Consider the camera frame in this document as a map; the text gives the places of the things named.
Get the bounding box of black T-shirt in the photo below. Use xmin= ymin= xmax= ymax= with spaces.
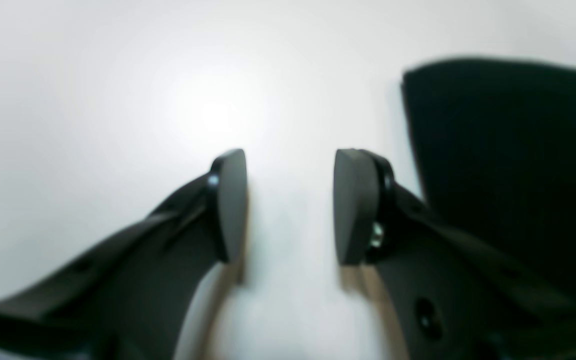
xmin=402 ymin=58 xmax=576 ymax=306

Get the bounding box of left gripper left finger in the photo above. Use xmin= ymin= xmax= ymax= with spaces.
xmin=0 ymin=148 xmax=249 ymax=360

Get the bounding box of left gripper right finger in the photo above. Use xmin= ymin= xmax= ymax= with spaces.
xmin=333 ymin=148 xmax=576 ymax=360

